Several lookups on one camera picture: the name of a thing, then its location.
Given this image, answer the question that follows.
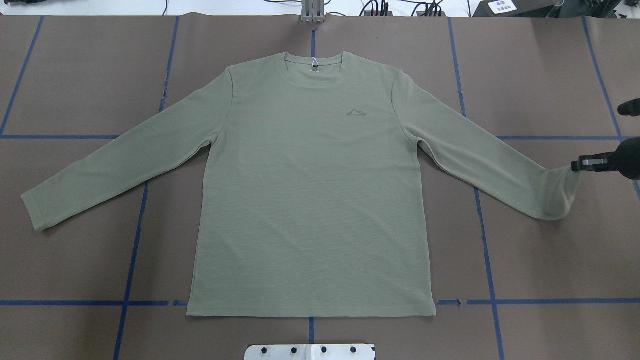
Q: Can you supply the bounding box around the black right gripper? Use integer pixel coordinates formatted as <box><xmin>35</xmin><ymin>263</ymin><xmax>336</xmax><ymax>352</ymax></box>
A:
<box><xmin>571</xmin><ymin>137</ymin><xmax>640</xmax><ymax>181</ymax></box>

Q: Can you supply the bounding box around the olive green long-sleeve shirt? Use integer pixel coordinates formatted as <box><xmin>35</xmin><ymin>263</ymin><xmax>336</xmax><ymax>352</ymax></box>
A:
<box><xmin>21</xmin><ymin>51</ymin><xmax>581</xmax><ymax>318</ymax></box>

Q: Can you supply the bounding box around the black box with label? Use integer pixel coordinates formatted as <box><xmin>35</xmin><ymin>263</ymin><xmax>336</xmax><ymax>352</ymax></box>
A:
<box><xmin>471</xmin><ymin>0</ymin><xmax>559</xmax><ymax>18</ymax></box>

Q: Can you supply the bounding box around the aluminium frame post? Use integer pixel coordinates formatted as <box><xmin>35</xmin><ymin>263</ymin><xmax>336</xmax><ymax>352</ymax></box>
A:
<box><xmin>301</xmin><ymin>0</ymin><xmax>326</xmax><ymax>24</ymax></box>

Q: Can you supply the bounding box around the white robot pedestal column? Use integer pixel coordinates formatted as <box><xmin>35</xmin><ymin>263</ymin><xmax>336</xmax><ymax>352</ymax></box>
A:
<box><xmin>244</xmin><ymin>343</ymin><xmax>377</xmax><ymax>360</ymax></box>

